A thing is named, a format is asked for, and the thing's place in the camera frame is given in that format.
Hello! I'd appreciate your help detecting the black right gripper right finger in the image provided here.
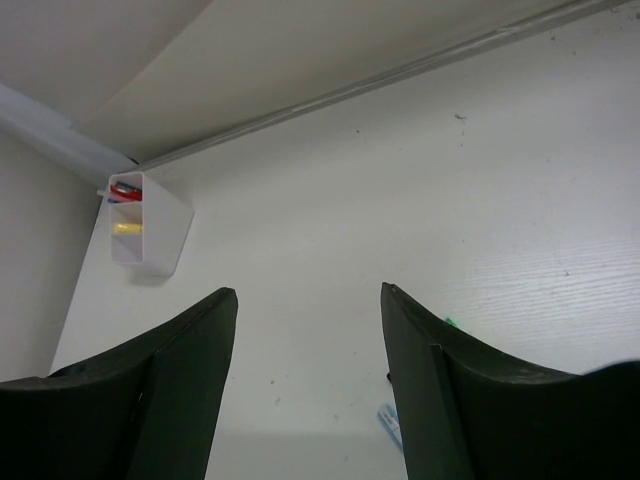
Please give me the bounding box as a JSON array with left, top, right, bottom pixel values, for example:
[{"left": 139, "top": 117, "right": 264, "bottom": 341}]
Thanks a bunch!
[{"left": 380, "top": 283, "right": 639, "bottom": 479}]

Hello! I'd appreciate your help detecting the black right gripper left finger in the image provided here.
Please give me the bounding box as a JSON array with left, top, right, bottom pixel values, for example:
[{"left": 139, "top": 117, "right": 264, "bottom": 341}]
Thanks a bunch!
[{"left": 1, "top": 288, "right": 237, "bottom": 479}]

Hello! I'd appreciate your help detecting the red gel pen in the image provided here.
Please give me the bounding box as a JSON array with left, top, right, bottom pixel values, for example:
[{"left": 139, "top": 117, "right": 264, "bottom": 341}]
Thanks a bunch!
[{"left": 109, "top": 182, "right": 143, "bottom": 203}]

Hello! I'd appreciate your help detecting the light blue pen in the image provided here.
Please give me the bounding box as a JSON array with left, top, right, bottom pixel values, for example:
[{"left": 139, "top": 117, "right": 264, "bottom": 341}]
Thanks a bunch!
[{"left": 377, "top": 404, "right": 403, "bottom": 451}]

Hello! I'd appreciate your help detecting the white three-compartment organizer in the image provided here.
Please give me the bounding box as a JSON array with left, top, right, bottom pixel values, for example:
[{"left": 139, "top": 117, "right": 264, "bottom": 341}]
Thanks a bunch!
[{"left": 107, "top": 172, "right": 194, "bottom": 278}]

